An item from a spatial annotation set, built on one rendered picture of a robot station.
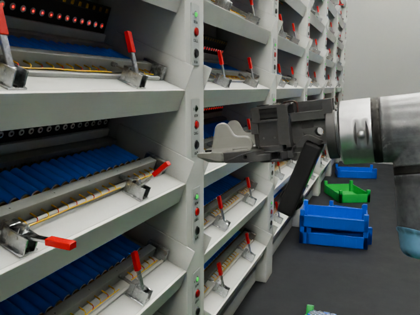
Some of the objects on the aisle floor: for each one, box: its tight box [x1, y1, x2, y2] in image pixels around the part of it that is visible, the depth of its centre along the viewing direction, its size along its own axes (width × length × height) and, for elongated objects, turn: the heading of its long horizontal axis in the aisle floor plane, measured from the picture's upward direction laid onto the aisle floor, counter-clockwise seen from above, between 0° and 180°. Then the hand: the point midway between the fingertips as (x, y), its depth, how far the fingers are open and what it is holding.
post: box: [98, 0, 204, 315], centre depth 93 cm, size 20×9×173 cm
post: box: [216, 0, 279, 283], centre depth 157 cm, size 20×9×173 cm
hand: (210, 157), depth 70 cm, fingers open, 3 cm apart
